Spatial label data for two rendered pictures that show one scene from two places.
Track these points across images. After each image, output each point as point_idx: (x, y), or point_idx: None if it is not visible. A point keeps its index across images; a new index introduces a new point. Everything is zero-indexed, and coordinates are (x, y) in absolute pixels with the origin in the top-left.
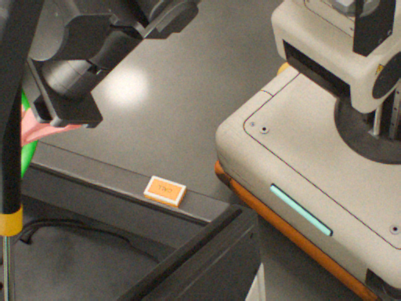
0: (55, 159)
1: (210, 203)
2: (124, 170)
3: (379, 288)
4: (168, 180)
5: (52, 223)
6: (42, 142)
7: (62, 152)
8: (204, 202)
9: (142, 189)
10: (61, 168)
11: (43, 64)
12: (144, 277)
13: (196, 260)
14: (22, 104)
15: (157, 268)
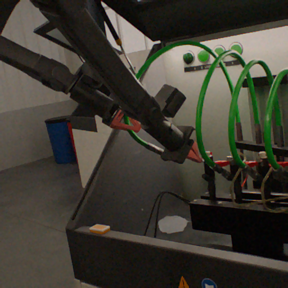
0: (150, 240)
1: (82, 229)
2: (115, 237)
3: None
4: (95, 229)
5: (153, 205)
6: (156, 246)
7: (145, 242)
8: (85, 229)
9: (110, 232)
10: (148, 237)
11: (112, 99)
12: (112, 143)
13: (95, 165)
14: (130, 125)
15: (108, 152)
